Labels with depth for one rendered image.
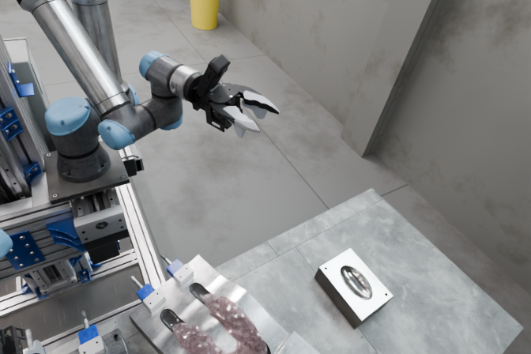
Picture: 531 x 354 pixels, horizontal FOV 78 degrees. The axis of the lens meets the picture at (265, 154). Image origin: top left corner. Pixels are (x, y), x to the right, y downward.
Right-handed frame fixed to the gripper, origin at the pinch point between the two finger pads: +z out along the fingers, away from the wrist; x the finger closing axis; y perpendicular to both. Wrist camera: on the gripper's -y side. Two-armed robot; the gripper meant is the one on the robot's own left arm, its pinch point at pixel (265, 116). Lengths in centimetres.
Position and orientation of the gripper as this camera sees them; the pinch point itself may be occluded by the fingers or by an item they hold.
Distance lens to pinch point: 68.7
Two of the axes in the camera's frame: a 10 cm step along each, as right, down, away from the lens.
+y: -0.5, 6.6, 7.5
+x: -5.7, 6.0, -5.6
